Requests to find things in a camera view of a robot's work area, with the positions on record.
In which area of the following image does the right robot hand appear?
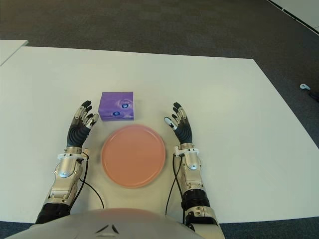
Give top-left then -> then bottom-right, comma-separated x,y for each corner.
163,101 -> 194,144

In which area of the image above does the grey robot torso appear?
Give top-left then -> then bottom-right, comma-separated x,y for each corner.
7,208 -> 200,239

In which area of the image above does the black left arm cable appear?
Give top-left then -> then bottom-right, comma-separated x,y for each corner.
79,154 -> 105,210

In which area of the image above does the purple tissue paper pack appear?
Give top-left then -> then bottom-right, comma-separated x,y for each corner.
98,91 -> 136,122

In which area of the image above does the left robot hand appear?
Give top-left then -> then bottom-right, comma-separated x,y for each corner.
66,100 -> 100,148

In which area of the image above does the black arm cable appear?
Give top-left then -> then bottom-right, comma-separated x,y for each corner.
165,153 -> 186,225
79,154 -> 105,210

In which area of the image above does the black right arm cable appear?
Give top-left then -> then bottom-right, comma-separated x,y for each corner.
165,153 -> 186,225

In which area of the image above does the pink round plate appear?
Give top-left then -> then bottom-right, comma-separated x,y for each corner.
101,124 -> 166,189

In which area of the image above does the white side table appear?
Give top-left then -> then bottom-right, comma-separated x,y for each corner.
0,39 -> 28,67

